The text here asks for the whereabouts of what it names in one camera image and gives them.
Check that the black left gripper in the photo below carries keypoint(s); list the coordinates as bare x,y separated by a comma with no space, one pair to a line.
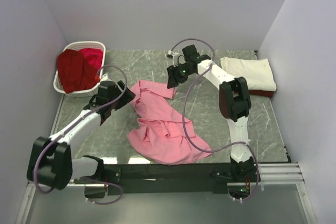
121,96

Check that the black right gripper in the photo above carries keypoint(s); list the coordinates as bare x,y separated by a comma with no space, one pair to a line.
172,74

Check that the pink t-shirt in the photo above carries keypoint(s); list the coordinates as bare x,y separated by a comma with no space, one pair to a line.
160,135

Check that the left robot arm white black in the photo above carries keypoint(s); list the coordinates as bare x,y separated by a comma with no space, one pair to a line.
51,160

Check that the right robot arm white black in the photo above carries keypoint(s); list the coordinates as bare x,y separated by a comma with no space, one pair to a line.
234,104

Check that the crimson red t-shirt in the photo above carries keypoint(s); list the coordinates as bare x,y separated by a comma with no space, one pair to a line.
93,56

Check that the white perforated laundry basket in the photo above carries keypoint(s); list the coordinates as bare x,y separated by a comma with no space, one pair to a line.
77,46

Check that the folded dark red t-shirt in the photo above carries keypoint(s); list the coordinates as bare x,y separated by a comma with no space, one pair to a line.
262,93

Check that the folded white t-shirt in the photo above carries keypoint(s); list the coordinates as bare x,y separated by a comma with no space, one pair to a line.
258,73

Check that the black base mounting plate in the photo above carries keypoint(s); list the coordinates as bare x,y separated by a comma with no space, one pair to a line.
157,178

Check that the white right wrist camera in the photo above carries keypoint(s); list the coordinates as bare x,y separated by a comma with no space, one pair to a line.
173,56

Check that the aluminium rail frame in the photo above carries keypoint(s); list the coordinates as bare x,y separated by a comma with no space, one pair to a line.
280,198

